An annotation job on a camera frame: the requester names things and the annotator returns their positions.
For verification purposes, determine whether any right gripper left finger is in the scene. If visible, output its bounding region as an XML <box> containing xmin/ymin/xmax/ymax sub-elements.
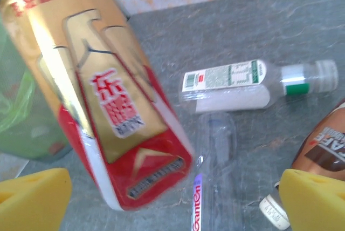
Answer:
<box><xmin>0</xmin><ymin>168</ymin><xmax>73</xmax><ymax>231</ymax></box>

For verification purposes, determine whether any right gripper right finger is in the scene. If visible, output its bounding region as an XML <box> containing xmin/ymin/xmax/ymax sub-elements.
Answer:
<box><xmin>278</xmin><ymin>168</ymin><xmax>345</xmax><ymax>231</ymax></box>

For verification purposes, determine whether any brown coffee bottle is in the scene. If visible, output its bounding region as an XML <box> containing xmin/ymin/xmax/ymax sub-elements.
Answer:
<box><xmin>259</xmin><ymin>98</ymin><xmax>345</xmax><ymax>230</ymax></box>

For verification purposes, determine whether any clear bottle with purple label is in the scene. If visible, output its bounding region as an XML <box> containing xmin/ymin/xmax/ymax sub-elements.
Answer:
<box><xmin>190</xmin><ymin>111</ymin><xmax>238</xmax><ymax>231</ymax></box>

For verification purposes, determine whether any round waste bin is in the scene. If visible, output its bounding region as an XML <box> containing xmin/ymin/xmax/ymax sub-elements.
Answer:
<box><xmin>0</xmin><ymin>33</ymin><xmax>73</xmax><ymax>163</ymax></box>

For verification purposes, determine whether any green plastic bin liner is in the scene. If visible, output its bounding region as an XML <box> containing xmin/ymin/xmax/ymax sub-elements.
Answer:
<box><xmin>0</xmin><ymin>15</ymin><xmax>37</xmax><ymax>134</ymax></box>

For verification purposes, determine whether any white bottle with green label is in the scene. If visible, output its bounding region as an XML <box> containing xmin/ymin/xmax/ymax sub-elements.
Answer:
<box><xmin>179</xmin><ymin>58</ymin><xmax>339</xmax><ymax>114</ymax></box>

